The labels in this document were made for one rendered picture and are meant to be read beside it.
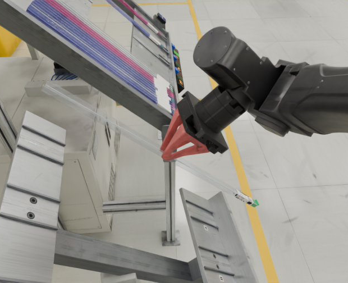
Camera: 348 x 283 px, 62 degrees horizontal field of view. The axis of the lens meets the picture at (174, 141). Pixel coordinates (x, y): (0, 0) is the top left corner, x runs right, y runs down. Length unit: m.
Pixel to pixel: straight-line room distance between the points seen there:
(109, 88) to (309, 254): 1.20
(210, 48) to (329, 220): 1.47
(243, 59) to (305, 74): 0.07
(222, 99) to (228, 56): 0.09
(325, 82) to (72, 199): 1.12
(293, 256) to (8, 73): 1.59
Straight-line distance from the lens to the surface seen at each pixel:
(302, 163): 1.96
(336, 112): 0.28
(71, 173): 1.15
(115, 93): 0.87
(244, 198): 0.65
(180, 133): 0.43
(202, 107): 0.43
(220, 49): 0.36
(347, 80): 0.28
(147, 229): 1.54
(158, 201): 1.24
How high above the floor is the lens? 1.34
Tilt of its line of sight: 44 degrees down
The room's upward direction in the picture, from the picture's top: straight up
